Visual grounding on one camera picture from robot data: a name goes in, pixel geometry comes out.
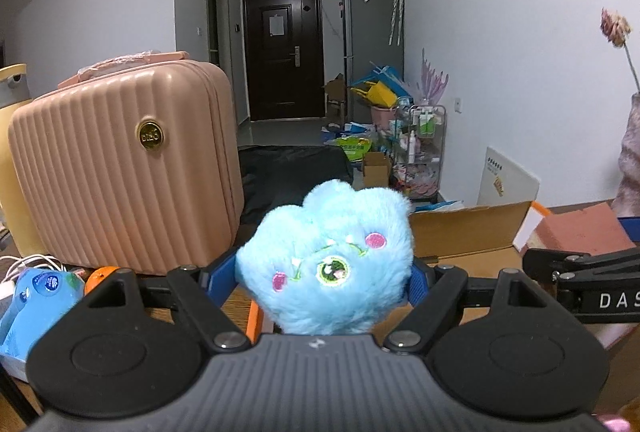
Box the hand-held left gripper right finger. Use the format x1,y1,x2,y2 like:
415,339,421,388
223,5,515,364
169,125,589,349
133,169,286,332
382,257,558,355

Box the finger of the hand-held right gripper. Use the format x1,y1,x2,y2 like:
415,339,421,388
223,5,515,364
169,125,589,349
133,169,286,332
522,248,640,270
550,263,640,284

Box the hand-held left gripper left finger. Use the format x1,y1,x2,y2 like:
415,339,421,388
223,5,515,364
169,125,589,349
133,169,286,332
85,248,253,354

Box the light blue plush toy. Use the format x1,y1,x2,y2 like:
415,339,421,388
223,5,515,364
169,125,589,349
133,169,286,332
235,179,416,337

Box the salmon pink box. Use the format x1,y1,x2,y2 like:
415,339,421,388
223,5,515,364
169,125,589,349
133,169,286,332
527,202,637,258

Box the blue white plastic bag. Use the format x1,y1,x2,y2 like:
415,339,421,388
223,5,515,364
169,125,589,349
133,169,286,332
412,199,467,214

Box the white board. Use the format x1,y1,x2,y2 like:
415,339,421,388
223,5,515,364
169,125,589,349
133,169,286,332
476,146,542,208

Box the pink textured vase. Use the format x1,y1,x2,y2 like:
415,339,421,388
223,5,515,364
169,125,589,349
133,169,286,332
611,92,640,219

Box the orange fruit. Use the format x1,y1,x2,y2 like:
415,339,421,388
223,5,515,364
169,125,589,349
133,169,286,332
84,266,121,298

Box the black bag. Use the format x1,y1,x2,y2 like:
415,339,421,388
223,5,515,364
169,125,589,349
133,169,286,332
237,144,353,225

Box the small cardboard box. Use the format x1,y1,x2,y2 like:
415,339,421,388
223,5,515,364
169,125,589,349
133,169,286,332
361,152,393,190

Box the pink ribbed suitcase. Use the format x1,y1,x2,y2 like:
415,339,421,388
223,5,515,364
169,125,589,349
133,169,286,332
7,51,246,277

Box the green plastic bag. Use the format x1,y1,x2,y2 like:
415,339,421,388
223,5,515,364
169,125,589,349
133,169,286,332
332,136,373,163

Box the pink bucket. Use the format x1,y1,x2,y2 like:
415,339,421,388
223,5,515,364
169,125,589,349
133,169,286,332
370,104,398,128

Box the blue tissue pack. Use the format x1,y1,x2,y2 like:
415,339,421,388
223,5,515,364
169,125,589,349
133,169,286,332
0,268,86,363

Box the yellow bag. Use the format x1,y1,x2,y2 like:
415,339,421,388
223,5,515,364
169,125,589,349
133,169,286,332
350,82,398,109

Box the brown carton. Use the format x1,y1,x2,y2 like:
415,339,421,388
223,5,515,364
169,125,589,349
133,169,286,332
324,74,347,125

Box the purple feather decoration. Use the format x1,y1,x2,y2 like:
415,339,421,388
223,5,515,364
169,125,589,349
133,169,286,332
417,48,450,105

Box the blue paper bag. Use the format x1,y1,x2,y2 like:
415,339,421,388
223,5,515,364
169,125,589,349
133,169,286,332
350,64,413,100

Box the dark brown door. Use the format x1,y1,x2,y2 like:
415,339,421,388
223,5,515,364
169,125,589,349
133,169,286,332
242,0,327,123

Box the dried rose bouquet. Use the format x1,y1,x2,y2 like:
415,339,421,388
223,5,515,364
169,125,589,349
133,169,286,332
600,0,640,95

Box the grey refrigerator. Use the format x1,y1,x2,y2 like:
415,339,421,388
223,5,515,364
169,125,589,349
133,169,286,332
341,0,405,123

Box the dark side doorway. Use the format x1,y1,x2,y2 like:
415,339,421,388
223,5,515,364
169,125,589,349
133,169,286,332
206,0,230,68

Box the clear folded umbrella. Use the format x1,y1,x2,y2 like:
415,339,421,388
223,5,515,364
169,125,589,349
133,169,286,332
389,0,405,47

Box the wire storage cart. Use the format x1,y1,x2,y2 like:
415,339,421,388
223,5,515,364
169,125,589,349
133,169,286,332
387,104,447,205

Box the white cables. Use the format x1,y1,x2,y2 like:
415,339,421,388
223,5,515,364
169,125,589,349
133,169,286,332
0,253,66,303

